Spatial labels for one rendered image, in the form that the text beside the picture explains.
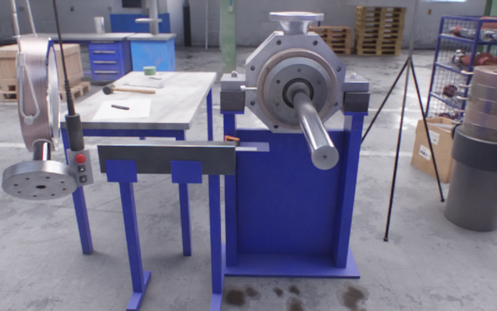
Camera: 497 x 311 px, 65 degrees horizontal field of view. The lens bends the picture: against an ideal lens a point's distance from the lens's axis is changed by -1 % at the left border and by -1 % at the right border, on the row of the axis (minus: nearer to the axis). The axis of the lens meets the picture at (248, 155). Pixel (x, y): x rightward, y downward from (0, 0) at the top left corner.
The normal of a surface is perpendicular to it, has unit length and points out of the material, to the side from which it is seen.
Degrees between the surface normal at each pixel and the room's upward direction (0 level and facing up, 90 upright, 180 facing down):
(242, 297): 0
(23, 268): 0
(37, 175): 131
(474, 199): 90
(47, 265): 0
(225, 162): 90
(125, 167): 90
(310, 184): 90
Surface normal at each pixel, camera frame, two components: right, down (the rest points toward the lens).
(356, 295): 0.00, -0.93
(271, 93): -0.02, 0.37
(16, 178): 0.20, 0.88
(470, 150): -0.87, 0.18
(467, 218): -0.62, 0.29
